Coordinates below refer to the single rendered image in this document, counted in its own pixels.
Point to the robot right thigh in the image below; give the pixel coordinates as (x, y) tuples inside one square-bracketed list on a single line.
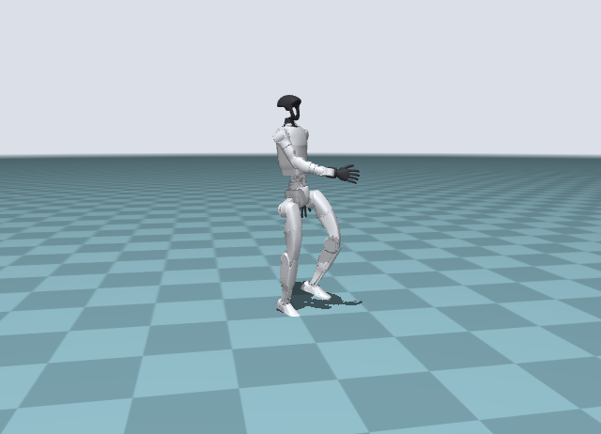
[(292, 228)]

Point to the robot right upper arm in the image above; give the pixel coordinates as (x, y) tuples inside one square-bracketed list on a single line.
[(282, 140)]

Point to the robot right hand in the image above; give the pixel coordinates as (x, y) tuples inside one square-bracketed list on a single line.
[(343, 173)]

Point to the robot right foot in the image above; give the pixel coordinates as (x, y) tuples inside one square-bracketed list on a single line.
[(288, 309)]

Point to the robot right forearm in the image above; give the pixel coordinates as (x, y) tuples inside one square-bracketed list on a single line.
[(309, 167)]

